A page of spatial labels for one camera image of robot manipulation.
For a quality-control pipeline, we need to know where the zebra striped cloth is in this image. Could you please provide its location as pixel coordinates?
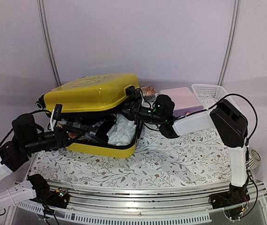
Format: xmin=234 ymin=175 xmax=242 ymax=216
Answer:
xmin=70 ymin=120 xmax=115 ymax=144

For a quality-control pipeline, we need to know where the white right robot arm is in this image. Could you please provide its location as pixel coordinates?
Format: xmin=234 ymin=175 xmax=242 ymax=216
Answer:
xmin=119 ymin=86 xmax=249 ymax=204

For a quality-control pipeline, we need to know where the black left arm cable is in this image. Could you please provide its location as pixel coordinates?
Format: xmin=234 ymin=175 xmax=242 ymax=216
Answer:
xmin=0 ymin=110 xmax=54 ymax=174

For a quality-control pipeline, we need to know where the floral table mat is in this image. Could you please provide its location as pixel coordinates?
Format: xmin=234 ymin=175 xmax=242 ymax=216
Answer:
xmin=30 ymin=92 xmax=251 ymax=189

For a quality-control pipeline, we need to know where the white plastic basket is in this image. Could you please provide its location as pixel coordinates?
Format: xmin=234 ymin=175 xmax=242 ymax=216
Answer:
xmin=191 ymin=84 xmax=228 ymax=111

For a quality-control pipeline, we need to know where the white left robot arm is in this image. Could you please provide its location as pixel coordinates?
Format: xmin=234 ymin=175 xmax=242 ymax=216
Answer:
xmin=0 ymin=104 xmax=84 ymax=216

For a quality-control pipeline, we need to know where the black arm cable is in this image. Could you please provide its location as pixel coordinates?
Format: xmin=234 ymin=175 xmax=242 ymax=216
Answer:
xmin=0 ymin=110 xmax=54 ymax=174
xmin=143 ymin=93 xmax=260 ymax=221

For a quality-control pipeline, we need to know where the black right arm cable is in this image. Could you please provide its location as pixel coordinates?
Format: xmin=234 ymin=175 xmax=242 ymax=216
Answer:
xmin=143 ymin=93 xmax=260 ymax=221

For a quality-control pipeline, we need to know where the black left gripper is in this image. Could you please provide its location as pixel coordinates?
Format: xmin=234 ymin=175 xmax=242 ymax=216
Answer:
xmin=24 ymin=124 xmax=86 ymax=153

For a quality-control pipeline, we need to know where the yellow Pikachu suitcase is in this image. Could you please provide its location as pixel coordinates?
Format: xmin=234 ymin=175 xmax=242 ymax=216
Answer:
xmin=35 ymin=74 xmax=141 ymax=158

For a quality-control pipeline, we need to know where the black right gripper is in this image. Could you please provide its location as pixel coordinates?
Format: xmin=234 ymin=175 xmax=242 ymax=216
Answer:
xmin=116 ymin=98 xmax=165 ymax=124

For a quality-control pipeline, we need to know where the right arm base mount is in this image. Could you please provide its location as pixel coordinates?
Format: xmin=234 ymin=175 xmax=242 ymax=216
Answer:
xmin=208 ymin=177 xmax=258 ymax=209

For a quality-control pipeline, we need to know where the pink purple drawer box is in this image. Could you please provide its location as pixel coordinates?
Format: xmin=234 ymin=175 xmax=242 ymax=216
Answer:
xmin=159 ymin=87 xmax=204 ymax=117

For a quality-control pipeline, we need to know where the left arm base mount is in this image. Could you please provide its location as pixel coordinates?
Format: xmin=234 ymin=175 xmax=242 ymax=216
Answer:
xmin=30 ymin=187 xmax=70 ymax=209

